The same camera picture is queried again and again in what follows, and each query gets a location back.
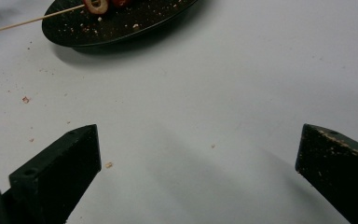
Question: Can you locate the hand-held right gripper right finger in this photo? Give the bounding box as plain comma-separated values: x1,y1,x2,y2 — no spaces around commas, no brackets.
295,123,358,224

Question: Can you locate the black oval plate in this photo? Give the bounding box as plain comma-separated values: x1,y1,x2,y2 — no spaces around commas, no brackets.
41,0,200,49

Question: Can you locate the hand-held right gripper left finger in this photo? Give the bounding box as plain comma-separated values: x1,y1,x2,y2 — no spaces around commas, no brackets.
2,123,103,224

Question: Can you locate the red food piece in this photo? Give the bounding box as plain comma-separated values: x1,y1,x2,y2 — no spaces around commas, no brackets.
110,0,131,8

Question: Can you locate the beige ring food piece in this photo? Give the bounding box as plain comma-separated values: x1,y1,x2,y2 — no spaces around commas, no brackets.
82,0,110,16

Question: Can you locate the wooden skewer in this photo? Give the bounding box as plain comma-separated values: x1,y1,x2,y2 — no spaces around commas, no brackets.
0,4,87,36

